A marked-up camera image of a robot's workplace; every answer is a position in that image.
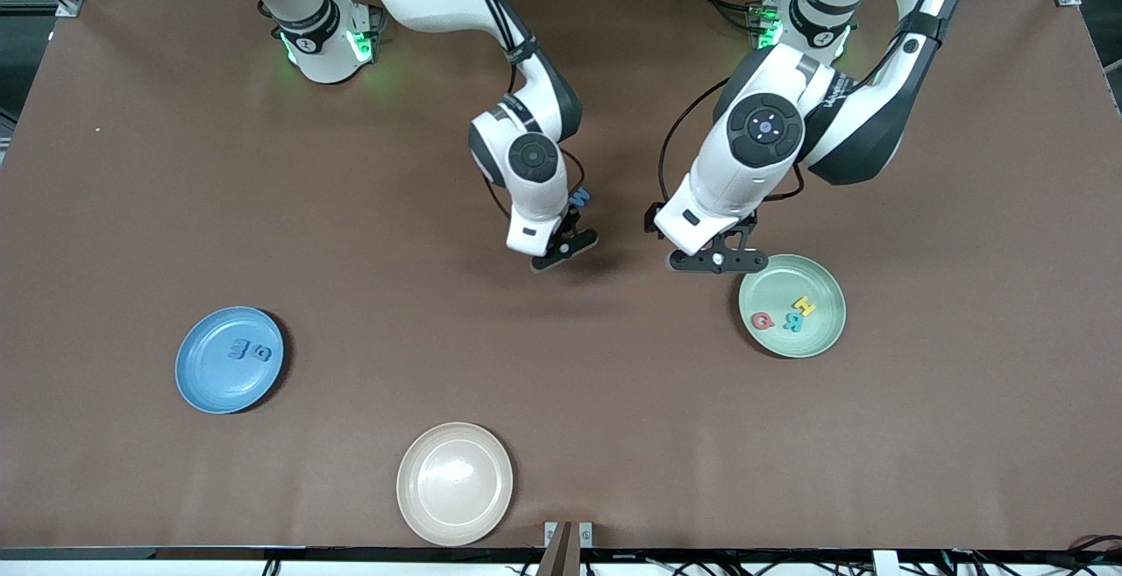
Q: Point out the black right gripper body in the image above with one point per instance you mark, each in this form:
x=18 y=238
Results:
x=573 y=223

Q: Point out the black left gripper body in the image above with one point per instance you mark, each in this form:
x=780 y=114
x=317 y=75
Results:
x=748 y=224

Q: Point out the blue capital letter M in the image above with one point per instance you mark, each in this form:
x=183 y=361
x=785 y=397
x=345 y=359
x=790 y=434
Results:
x=580 y=198

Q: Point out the red letter Q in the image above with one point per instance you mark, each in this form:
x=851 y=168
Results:
x=756 y=321

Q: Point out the yellow letter H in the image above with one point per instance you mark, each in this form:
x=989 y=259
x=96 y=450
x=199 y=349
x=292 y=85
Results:
x=805 y=305

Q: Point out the teal letter R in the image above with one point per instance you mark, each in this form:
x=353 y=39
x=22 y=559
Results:
x=793 y=321

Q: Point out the blue letter g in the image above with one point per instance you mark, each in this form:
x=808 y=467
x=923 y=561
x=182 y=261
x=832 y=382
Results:
x=264 y=353

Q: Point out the blue lowercase letter m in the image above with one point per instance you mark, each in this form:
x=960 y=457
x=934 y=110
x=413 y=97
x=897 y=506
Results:
x=238 y=350

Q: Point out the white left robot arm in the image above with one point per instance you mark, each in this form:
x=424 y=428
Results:
x=736 y=181

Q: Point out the green plate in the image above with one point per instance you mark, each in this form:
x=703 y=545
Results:
x=798 y=344

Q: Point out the beige plate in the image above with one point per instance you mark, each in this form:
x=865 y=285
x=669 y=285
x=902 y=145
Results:
x=454 y=484

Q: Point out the blue plate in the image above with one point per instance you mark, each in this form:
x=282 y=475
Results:
x=219 y=383

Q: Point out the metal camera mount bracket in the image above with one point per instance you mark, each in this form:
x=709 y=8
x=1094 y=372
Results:
x=568 y=550

